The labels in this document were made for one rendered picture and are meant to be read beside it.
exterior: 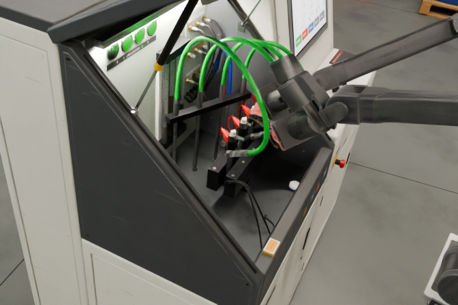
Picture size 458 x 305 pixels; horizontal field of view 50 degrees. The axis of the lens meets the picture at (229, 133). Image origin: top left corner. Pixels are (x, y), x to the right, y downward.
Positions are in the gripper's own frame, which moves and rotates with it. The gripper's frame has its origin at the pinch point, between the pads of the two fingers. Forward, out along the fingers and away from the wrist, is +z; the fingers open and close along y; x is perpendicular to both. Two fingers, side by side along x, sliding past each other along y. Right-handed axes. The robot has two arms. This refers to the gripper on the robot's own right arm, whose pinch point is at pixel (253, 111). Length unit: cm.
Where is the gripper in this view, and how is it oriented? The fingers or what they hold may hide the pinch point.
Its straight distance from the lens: 142.4
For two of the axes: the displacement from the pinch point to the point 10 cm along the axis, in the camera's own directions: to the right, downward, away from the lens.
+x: -6.6, 4.0, -6.3
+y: -4.6, -8.8, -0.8
